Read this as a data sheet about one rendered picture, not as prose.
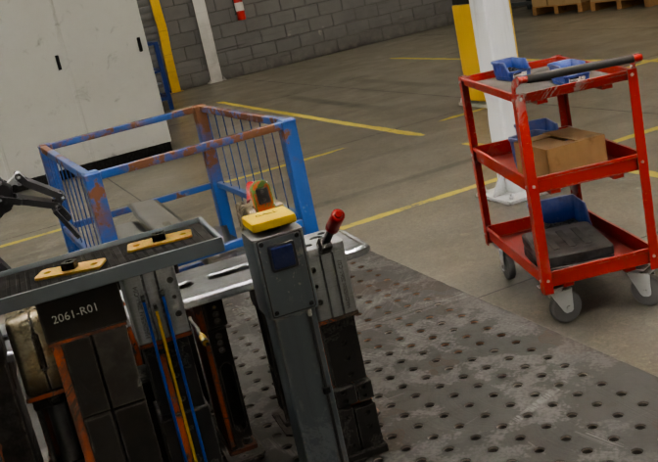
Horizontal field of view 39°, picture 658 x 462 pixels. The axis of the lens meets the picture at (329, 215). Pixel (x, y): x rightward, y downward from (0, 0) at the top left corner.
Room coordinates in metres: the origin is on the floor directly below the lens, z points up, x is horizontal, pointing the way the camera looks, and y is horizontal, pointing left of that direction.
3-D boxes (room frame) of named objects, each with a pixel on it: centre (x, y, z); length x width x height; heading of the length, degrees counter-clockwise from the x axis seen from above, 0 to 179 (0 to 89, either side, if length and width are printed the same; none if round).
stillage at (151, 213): (3.88, 0.64, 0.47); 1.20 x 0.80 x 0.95; 22
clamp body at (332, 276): (1.39, 0.03, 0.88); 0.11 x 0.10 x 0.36; 16
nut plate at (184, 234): (1.18, 0.22, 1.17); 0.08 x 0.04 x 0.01; 98
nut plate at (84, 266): (1.13, 0.33, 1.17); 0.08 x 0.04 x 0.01; 86
